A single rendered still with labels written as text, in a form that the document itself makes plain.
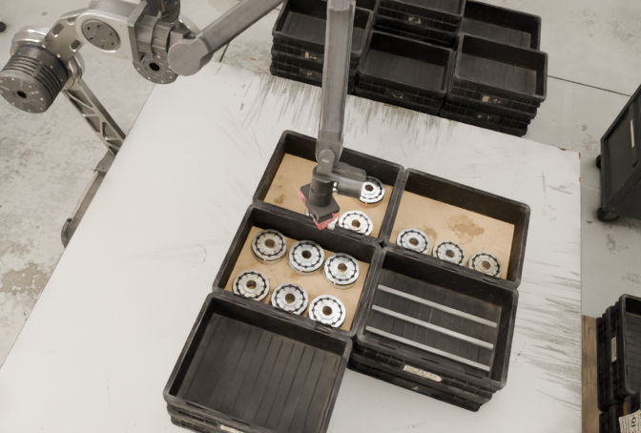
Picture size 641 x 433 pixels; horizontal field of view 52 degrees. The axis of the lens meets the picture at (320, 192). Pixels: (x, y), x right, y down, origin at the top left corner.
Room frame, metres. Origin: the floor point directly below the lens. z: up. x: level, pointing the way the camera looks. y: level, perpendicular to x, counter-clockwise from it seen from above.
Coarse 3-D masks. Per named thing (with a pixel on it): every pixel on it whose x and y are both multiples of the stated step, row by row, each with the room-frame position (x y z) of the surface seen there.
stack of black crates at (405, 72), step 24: (384, 48) 2.38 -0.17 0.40; (408, 48) 2.37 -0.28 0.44; (432, 48) 2.36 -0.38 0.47; (360, 72) 2.11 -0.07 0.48; (384, 72) 2.24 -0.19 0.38; (408, 72) 2.27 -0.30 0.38; (432, 72) 2.30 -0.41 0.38; (360, 96) 2.11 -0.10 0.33; (384, 96) 2.10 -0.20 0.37; (408, 96) 2.09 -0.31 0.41; (432, 96) 2.09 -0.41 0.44
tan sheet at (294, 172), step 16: (288, 160) 1.28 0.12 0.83; (304, 160) 1.30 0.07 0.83; (288, 176) 1.22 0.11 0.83; (304, 176) 1.23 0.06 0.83; (272, 192) 1.15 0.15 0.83; (288, 192) 1.16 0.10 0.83; (384, 192) 1.23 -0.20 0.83; (288, 208) 1.10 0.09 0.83; (304, 208) 1.11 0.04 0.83; (352, 208) 1.15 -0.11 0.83; (368, 208) 1.16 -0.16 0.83; (384, 208) 1.17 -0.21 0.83
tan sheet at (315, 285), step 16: (288, 240) 0.99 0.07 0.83; (240, 256) 0.91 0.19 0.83; (304, 256) 0.95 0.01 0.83; (240, 272) 0.86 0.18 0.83; (272, 272) 0.88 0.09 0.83; (288, 272) 0.89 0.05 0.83; (320, 272) 0.90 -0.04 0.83; (272, 288) 0.82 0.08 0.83; (304, 288) 0.84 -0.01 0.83; (320, 288) 0.85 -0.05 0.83; (352, 288) 0.87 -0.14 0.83; (352, 304) 0.82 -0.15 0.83
